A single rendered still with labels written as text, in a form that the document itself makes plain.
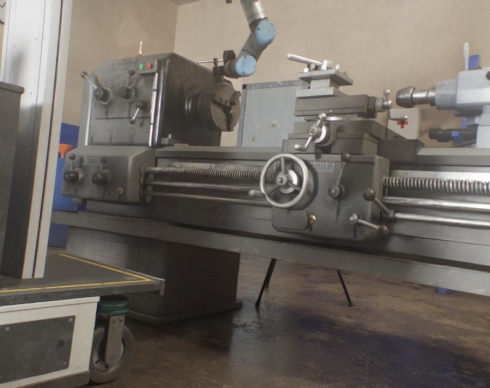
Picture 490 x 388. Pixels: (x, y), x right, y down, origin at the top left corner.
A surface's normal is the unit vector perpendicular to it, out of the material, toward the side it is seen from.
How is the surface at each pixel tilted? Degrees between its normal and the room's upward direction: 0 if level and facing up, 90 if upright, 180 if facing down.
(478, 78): 85
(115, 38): 90
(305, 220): 90
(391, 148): 90
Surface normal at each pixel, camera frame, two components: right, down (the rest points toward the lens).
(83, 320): 0.73, 0.04
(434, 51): -0.55, -0.08
